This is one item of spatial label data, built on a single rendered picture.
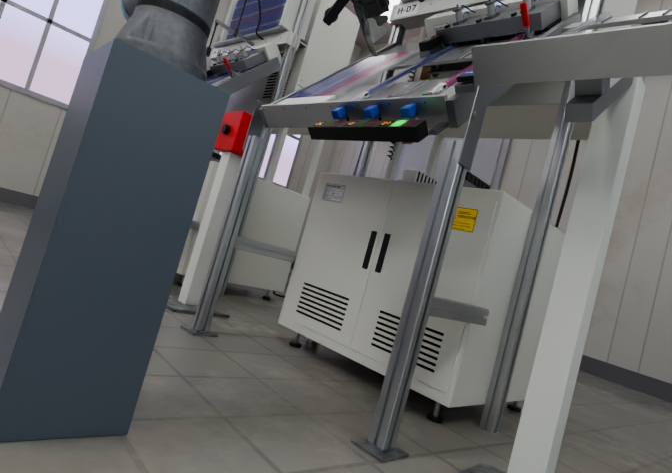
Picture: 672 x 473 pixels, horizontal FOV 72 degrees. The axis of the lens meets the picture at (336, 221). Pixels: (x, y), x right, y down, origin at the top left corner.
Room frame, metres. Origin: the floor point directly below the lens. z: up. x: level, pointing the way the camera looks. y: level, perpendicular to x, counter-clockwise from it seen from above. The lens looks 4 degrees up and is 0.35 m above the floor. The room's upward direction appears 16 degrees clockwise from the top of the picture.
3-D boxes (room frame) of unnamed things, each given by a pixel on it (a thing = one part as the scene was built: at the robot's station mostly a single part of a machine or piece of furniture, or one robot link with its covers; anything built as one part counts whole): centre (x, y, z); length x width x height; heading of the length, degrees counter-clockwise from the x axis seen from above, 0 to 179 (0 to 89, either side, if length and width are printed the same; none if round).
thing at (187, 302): (1.81, 0.47, 0.39); 0.24 x 0.24 x 0.78; 45
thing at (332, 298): (1.63, -0.37, 0.31); 0.70 x 0.65 x 0.62; 45
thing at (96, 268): (0.73, 0.34, 0.28); 0.18 x 0.18 x 0.55; 41
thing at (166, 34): (0.73, 0.34, 0.60); 0.15 x 0.15 x 0.10
